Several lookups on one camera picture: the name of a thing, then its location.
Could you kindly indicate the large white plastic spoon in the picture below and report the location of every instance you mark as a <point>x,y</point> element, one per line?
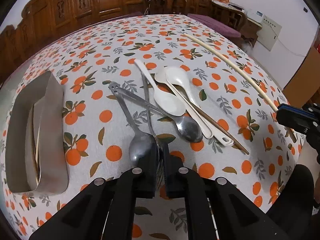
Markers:
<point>178,76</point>

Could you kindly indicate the white plastic fork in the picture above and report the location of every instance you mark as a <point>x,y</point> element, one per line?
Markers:
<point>160,77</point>

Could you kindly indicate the dark wooden chopstick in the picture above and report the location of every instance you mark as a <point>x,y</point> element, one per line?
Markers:
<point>201,115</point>

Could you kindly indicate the white plastic teaspoon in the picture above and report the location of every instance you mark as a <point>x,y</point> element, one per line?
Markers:
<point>168,102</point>

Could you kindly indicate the plain steel spoon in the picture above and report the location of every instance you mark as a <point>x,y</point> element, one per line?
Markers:
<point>186,126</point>

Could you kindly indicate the orange print tablecloth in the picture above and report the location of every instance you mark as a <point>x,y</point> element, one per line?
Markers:
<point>96,134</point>

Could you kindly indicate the smiley handle steel spoon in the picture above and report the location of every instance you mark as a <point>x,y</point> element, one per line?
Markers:
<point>143,144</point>

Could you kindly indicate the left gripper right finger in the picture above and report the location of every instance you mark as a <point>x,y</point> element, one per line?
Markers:
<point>175,182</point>

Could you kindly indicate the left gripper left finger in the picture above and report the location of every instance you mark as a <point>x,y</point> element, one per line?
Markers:
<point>145,182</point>

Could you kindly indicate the white electrical box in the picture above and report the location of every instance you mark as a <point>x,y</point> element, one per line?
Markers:
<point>268,34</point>

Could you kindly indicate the steel utensil tray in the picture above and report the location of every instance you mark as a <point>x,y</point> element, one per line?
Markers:
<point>46,94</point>

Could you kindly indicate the wooden armchair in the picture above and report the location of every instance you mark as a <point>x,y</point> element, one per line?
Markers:
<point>178,7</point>

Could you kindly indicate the light bamboo chopstick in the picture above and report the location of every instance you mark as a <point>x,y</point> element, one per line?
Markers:
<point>237,72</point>

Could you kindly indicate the purple seat cushion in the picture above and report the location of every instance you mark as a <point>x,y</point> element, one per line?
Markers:
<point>217,26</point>

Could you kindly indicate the steel fork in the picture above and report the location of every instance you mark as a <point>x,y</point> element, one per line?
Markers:
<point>159,173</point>

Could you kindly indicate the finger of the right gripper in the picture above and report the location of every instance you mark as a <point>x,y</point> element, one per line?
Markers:
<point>305,121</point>

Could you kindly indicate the chopsticks in tray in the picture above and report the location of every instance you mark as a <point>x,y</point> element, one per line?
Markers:
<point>34,146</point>

